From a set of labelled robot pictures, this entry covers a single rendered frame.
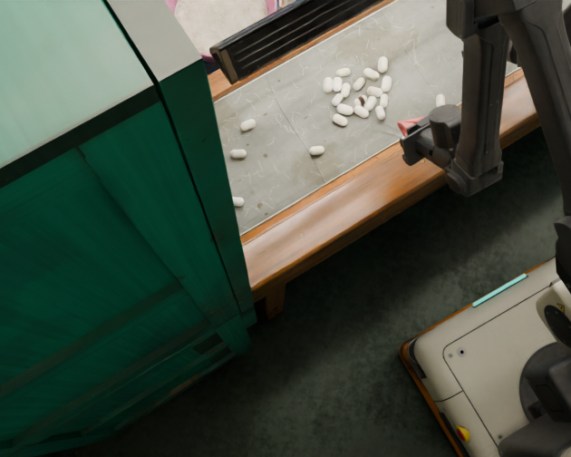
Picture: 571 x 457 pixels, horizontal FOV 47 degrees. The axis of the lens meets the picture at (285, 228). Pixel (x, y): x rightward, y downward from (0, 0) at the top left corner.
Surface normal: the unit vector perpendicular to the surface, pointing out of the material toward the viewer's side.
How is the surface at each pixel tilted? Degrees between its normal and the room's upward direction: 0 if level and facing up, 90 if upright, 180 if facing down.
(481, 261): 0
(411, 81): 0
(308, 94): 0
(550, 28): 29
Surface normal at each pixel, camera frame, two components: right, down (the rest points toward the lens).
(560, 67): 0.25, 0.20
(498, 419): 0.02, -0.25
